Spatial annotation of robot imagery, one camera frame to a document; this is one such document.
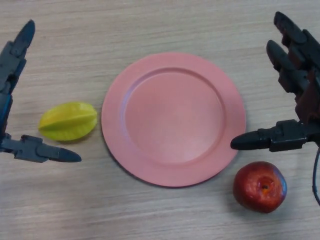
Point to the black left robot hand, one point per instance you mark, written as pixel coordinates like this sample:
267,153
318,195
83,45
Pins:
27,150

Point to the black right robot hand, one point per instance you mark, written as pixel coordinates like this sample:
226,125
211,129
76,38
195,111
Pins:
300,70

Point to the yellow starfruit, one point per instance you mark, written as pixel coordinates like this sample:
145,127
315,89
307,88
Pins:
67,122

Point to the pink round plate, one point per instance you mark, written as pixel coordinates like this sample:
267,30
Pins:
172,120

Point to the red apple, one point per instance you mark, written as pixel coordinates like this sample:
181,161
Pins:
257,187

